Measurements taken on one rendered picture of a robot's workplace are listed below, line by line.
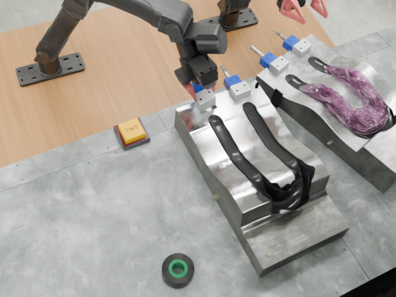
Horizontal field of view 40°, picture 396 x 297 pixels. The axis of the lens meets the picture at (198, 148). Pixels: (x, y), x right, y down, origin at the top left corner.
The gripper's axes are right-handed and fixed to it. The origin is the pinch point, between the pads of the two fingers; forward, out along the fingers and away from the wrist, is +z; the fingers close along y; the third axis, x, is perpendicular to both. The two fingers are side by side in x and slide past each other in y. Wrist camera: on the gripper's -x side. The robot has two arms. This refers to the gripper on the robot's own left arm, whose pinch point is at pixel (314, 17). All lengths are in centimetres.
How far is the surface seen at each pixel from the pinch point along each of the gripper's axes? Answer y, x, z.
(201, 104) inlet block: -26.8, 25.5, -1.1
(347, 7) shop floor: 110, 122, -91
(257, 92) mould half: -8.0, 30.6, -2.4
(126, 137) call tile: -47, 36, -4
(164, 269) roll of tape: -51, 35, 35
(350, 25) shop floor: 105, 122, -79
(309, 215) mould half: -11.5, 32.6, 36.0
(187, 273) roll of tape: -46, 35, 38
